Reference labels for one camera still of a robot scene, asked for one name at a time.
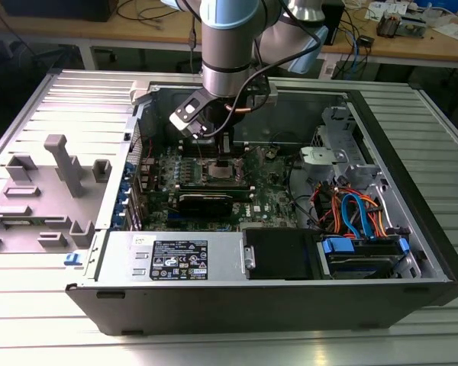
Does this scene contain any grey metal component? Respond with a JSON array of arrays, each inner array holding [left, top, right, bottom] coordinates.
[[400, 13, 431, 39]]

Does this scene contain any silver bracket plate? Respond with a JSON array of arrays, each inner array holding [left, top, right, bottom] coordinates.
[[299, 146, 348, 177]]

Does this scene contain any wooden desk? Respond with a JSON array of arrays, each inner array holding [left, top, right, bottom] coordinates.
[[0, 0, 458, 70]]

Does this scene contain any black tower box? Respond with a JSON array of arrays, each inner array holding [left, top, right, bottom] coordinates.
[[324, 0, 347, 47]]

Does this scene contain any white paper sheet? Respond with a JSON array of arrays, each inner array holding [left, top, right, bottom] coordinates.
[[433, 22, 458, 42]]

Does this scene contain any hard disk in blue carrier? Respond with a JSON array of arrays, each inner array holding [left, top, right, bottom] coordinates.
[[315, 233, 412, 281]]

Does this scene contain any CPU socket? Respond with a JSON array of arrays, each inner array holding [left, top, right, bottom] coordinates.
[[200, 156, 245, 185]]

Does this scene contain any silver drive cage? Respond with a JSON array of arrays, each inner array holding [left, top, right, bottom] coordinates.
[[311, 105, 369, 169]]

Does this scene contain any black graphics card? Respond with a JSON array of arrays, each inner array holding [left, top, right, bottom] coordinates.
[[175, 192, 234, 219]]

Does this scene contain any grey corner block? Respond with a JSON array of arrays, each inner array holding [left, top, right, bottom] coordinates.
[[131, 81, 156, 106]]

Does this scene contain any silver CPU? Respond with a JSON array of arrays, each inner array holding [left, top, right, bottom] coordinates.
[[208, 166, 234, 181]]

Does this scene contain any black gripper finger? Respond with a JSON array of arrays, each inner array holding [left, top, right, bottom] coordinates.
[[214, 130, 234, 169]]

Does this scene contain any silver wrist camera black plate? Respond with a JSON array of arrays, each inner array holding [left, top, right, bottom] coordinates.
[[169, 92, 210, 139]]

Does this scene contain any large black box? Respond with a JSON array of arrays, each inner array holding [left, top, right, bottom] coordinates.
[[0, 0, 119, 23]]

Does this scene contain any red orange wire bundle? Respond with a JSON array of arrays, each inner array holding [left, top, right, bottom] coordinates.
[[311, 182, 352, 234]]

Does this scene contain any silver power supply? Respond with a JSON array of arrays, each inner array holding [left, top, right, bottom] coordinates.
[[84, 230, 249, 284]]

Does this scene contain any green RAM stick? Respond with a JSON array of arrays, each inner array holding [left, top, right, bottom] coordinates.
[[2, 217, 68, 226]]

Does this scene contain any black PC case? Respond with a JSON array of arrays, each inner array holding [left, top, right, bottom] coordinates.
[[64, 78, 458, 339]]

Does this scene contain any finned CPU cooler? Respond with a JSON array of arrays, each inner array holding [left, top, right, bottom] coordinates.
[[377, 10, 404, 39]]

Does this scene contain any white printed card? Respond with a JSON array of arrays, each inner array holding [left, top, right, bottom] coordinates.
[[366, 1, 408, 20]]

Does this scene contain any green motherboard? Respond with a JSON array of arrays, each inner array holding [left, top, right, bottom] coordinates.
[[137, 143, 310, 233]]

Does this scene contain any grey parts rack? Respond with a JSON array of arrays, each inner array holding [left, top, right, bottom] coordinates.
[[0, 133, 114, 253]]

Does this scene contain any blue wire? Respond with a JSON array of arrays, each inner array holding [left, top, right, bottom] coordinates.
[[340, 193, 379, 242]]

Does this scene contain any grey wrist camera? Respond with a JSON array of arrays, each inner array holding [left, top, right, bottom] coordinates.
[[247, 78, 279, 110]]

